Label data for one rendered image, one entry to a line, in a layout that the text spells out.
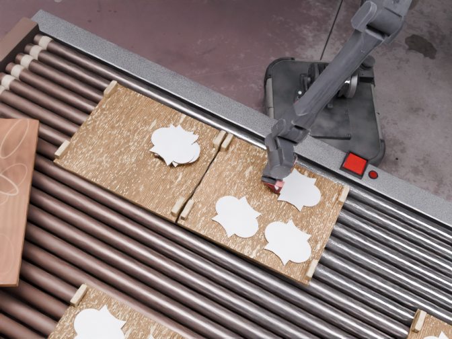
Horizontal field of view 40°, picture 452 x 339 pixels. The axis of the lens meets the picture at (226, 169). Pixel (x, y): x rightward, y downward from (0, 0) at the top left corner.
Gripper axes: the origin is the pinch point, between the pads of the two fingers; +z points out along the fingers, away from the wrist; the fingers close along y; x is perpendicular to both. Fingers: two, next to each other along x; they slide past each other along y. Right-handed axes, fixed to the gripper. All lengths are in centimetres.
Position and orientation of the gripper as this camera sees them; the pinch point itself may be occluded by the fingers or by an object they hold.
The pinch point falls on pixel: (281, 181)
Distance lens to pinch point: 187.7
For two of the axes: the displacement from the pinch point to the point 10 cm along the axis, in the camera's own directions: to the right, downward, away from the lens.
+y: 4.3, -7.5, 4.9
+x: -8.8, -2.5, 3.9
